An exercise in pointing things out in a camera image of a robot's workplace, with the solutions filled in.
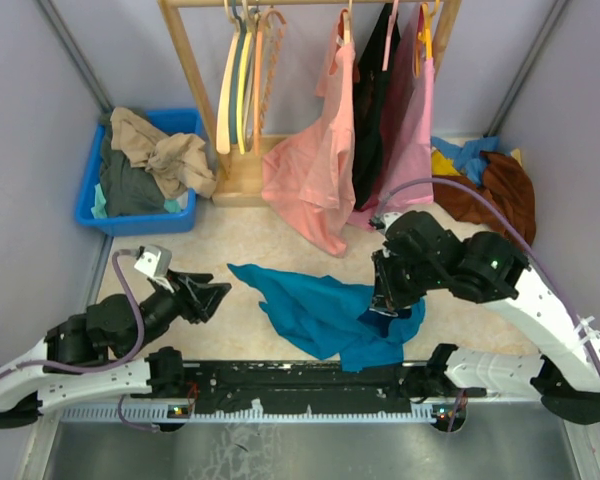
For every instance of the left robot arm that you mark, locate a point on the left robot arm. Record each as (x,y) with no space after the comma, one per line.
(91,355)

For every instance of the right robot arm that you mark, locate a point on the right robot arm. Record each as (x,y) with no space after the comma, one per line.
(419,256)

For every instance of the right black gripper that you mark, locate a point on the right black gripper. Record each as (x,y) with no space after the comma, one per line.
(387,296)

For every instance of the mint green cloth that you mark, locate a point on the mint green cloth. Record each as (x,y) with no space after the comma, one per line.
(99,211)

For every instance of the blue plastic bin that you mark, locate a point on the blue plastic bin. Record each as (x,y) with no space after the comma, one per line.
(170,121)

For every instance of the beige t shirt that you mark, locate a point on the beige t shirt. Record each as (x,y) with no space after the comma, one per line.
(176,162)

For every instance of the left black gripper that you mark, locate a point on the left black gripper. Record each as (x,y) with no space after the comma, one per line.
(197,303)

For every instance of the brown t shirt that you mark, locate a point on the brown t shirt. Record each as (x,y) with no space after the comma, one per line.
(505,186)

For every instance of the yellow cloth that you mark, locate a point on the yellow cloth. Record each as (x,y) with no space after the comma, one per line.
(443,166)

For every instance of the pink hanger with shirt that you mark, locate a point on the pink hanger with shirt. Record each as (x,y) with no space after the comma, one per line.
(389,33)

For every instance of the black t shirt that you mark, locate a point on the black t shirt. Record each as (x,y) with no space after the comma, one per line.
(369,94)

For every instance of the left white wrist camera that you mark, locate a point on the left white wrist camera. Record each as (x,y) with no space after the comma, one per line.
(153,262)

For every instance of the light blue cloth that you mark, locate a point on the light blue cloth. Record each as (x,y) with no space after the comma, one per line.
(467,159)

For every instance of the salmon pink t shirt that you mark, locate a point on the salmon pink t shirt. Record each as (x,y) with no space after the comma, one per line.
(307,178)

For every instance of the yellow hanger with shirt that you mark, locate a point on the yellow hanger with shirt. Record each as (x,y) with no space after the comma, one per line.
(423,50)

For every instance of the teal blue t shirt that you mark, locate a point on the teal blue t shirt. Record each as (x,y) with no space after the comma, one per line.
(323,317)

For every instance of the wooden clothes rack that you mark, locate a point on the wooden clothes rack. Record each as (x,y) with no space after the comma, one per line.
(240,177)

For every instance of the dark grey t shirt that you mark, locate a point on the dark grey t shirt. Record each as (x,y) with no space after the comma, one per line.
(128,191)

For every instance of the beige hanger with shirt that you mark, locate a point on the beige hanger with shirt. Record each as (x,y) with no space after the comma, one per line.
(345,26)

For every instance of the orange plastic hanger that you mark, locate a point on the orange plastic hanger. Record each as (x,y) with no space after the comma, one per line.
(268,17)

